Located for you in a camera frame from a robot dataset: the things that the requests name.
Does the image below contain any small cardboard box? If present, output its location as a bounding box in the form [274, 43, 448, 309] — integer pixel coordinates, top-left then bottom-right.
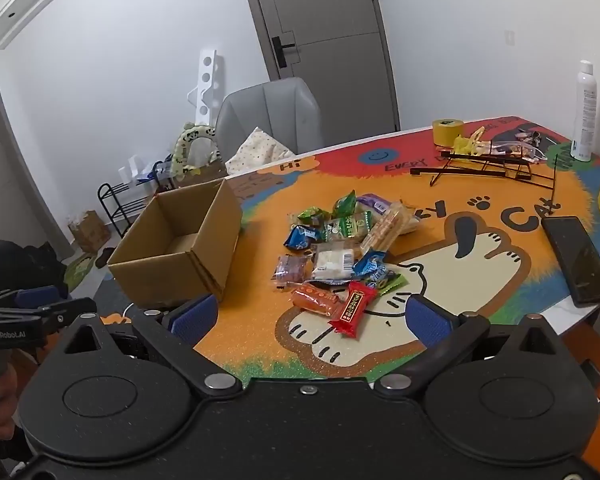
[68, 210, 112, 255]

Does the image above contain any grey chair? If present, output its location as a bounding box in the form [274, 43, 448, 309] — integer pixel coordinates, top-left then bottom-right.
[215, 77, 326, 161]

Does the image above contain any red snack packet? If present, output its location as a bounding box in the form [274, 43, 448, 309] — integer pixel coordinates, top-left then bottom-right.
[328, 281, 378, 339]

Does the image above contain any blue plastic bag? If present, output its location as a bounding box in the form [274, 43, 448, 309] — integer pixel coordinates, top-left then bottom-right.
[137, 160, 173, 181]

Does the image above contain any black shoe rack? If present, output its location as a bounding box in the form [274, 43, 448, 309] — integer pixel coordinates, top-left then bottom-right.
[97, 172, 176, 238]

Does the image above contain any black door handle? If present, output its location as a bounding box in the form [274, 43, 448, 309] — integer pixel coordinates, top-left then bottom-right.
[271, 35, 298, 68]

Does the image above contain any sandwich packet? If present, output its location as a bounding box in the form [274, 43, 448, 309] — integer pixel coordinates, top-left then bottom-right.
[360, 202, 421, 256]

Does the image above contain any white bread packet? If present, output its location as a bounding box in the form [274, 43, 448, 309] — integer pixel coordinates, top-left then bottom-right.
[311, 242, 361, 281]

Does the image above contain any light green snack packet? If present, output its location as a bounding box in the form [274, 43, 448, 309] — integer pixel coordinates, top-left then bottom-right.
[377, 272, 411, 296]

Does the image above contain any orange snack packet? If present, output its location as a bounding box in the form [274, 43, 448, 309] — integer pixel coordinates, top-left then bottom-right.
[291, 282, 348, 318]

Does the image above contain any white perforated board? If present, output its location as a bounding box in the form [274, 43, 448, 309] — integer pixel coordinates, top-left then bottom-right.
[187, 49, 226, 128]

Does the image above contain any pink snack packet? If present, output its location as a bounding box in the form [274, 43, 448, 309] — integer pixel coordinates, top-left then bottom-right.
[272, 255, 313, 291]

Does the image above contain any grey side door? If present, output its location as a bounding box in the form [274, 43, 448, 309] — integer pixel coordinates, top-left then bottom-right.
[0, 76, 73, 261]

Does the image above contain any green white label packet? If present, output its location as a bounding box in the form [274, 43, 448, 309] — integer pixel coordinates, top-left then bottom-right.
[325, 212, 376, 243]

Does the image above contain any printed cat mat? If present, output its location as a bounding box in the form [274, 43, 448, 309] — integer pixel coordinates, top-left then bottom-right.
[94, 115, 600, 383]

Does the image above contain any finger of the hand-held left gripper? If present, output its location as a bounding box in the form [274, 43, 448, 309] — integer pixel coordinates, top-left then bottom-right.
[0, 285, 70, 311]
[35, 297, 98, 336]

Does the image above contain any brown cardboard box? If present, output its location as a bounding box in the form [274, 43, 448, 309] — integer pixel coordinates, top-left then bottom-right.
[177, 162, 228, 191]

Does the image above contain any panda ring cushion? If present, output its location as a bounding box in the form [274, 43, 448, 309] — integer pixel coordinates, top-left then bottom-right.
[172, 122, 222, 181]

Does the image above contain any white spray bottle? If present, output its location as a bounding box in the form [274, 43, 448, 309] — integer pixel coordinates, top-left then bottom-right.
[570, 60, 598, 162]

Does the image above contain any green floor mat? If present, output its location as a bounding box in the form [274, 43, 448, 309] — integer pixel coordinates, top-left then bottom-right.
[62, 252, 106, 291]

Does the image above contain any blue snack packet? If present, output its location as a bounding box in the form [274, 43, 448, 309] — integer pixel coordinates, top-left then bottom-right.
[285, 225, 323, 251]
[352, 252, 398, 291]

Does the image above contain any dotted cream cushion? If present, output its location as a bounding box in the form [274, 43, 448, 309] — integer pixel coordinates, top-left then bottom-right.
[225, 126, 297, 177]

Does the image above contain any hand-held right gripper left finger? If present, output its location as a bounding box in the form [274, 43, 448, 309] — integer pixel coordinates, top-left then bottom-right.
[55, 294, 243, 401]

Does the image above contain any person's left hand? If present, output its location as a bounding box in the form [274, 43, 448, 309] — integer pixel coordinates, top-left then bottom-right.
[0, 360, 21, 443]

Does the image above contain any clear plastic bag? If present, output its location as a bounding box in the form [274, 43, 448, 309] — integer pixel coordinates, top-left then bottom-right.
[490, 130, 548, 163]

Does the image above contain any yellow plastic toy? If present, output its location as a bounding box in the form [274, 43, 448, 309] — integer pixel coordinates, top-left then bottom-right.
[452, 127, 486, 156]

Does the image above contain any yellow tape roll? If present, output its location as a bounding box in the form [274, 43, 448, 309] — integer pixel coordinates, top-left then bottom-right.
[432, 119, 465, 147]

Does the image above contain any white plastic item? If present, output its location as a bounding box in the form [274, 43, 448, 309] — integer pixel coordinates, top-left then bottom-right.
[117, 155, 148, 183]

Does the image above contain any black wire rack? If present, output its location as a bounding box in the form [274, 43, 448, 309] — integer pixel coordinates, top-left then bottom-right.
[410, 147, 563, 211]

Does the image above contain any black smartphone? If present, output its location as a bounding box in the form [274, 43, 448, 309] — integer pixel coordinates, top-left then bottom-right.
[541, 216, 600, 307]

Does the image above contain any black backpack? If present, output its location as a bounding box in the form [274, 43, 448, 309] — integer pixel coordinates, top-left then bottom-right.
[0, 240, 68, 293]

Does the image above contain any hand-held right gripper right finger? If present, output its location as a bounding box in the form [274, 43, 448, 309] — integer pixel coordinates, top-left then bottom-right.
[375, 294, 568, 401]

